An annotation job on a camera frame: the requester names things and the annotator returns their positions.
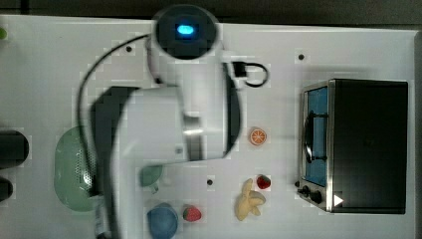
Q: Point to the small red strawberry toy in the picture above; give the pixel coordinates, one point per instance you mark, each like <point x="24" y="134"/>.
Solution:
<point x="263" y="182"/>

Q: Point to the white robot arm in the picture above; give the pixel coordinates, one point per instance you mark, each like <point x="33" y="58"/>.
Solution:
<point x="192" y="113"/>

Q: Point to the blue bowl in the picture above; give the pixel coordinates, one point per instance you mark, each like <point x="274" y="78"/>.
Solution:
<point x="162" y="221"/>

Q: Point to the black cylinder cup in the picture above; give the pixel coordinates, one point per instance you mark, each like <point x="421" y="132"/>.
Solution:
<point x="14" y="148"/>

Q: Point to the peeled banana toy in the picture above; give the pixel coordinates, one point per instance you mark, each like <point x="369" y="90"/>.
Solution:
<point x="248" y="201"/>

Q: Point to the orange slice toy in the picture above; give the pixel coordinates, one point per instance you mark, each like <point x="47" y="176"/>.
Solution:
<point x="257" y="136"/>

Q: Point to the silver toaster oven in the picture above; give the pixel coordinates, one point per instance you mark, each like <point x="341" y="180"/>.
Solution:
<point x="354" y="146"/>

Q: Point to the green cup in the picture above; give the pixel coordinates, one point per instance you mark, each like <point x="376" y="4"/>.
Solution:
<point x="149" y="177"/>

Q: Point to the large red strawberry toy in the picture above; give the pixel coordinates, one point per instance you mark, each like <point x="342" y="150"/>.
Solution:
<point x="191" y="214"/>

